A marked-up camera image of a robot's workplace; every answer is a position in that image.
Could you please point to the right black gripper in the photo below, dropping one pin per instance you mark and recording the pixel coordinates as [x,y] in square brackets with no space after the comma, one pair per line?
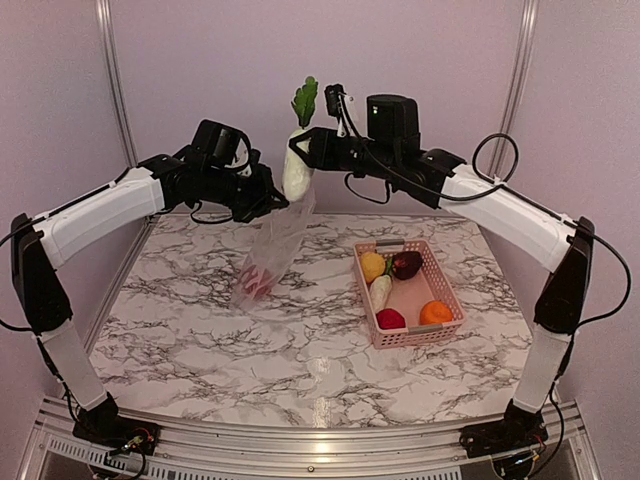
[321,155]

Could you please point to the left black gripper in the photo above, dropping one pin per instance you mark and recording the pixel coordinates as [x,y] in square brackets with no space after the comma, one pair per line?
[267,197]

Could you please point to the white radish with leaves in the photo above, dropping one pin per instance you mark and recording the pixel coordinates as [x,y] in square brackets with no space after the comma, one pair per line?
[296,178]

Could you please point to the clear zip top bag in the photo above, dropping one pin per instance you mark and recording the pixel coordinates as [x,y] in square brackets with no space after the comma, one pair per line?
[276,245]

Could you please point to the red apple toy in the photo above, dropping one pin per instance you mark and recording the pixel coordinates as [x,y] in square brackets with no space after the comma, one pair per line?
[255,281]

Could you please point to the dark red fuzzy fruit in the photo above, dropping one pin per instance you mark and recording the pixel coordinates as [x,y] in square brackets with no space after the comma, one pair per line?
[390,319]

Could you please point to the pink perforated plastic basket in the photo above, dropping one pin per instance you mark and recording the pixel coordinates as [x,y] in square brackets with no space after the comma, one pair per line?
[409,296]

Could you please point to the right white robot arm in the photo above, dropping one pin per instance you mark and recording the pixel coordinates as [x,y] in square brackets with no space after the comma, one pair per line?
[562,246]

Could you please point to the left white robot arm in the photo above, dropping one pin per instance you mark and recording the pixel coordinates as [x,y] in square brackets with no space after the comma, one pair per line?
[41,245]

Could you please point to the yellow lemon toy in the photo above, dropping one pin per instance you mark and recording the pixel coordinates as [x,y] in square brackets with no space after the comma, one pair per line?
[373,265]

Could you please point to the white radish upper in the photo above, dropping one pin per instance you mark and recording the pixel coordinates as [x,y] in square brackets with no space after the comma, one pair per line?
[379,292]

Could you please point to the dark maroon eggplant toy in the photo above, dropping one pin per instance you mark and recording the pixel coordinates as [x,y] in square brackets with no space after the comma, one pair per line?
[405,265]

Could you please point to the orange tangerine toy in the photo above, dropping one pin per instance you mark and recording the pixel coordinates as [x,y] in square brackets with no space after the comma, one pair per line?
[435,312]

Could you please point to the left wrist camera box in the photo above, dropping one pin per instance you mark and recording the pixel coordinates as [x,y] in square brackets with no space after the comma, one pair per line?
[217,146]

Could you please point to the left aluminium frame post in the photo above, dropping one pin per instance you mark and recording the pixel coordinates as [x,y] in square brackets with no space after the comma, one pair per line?
[105,24]

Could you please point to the aluminium frame post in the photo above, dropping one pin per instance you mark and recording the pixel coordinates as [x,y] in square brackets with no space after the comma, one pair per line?
[105,24]
[522,61]

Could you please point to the right aluminium frame post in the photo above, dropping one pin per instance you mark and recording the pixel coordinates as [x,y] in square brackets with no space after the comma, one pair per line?
[522,61]

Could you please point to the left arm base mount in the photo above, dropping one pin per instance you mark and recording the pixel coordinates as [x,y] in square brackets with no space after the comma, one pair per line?
[105,426]

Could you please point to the front aluminium rail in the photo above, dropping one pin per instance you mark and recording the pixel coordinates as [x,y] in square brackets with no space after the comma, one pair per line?
[194,449]

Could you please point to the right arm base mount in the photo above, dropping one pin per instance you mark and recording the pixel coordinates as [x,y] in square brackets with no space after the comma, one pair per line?
[516,429]

